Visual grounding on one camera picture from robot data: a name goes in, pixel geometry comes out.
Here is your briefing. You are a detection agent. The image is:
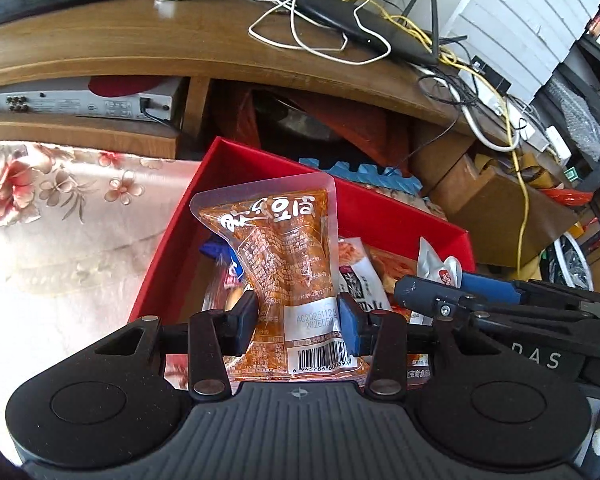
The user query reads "black metal shelf rack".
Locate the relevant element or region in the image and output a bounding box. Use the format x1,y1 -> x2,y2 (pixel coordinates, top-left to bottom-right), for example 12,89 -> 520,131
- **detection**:
534,7 -> 600,252

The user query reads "red cardboard box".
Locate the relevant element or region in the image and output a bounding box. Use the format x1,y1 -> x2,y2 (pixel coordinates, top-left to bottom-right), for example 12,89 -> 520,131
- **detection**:
127,135 -> 477,380

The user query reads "brown cardboard box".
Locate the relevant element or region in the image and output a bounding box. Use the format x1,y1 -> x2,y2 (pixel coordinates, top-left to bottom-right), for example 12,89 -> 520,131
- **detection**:
429,156 -> 578,268

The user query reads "black router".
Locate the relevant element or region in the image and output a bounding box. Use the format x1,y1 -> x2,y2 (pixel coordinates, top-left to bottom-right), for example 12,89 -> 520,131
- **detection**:
274,0 -> 467,66

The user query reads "floral beige tablecloth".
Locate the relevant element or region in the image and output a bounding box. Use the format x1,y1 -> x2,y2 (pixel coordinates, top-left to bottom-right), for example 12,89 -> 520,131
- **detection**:
0,140 -> 202,391

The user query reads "white red snack packet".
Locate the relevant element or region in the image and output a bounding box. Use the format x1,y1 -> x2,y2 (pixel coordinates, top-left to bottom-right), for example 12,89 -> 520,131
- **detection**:
338,237 -> 391,312

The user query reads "round cake in clear wrapper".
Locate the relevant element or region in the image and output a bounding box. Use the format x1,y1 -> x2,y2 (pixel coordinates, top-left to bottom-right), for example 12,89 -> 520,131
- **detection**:
201,274 -> 248,311

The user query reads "orange spicy snack pouch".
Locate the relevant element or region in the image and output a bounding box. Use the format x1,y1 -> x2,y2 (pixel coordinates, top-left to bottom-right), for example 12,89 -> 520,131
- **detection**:
189,172 -> 367,384

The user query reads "white power strip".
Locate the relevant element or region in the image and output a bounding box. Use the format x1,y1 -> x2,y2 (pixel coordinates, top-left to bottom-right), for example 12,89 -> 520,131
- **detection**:
460,70 -> 571,166

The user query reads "yellow cable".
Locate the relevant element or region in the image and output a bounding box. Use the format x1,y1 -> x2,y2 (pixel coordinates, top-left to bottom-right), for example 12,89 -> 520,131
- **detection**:
341,0 -> 531,279

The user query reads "silver white snack pouch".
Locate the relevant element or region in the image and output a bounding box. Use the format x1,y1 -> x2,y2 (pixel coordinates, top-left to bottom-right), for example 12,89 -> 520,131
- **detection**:
416,237 -> 463,288

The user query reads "blue wafer biscuit pack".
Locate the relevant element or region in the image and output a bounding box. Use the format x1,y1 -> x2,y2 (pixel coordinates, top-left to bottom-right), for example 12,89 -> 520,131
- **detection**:
200,235 -> 244,288

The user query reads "silver AV receiver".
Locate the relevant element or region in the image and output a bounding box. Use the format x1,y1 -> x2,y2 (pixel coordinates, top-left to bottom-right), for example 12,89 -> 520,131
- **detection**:
0,76 -> 183,122

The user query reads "wooden TV stand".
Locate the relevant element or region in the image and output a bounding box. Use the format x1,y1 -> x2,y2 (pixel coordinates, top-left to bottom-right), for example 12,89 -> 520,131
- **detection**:
0,0 -> 474,155

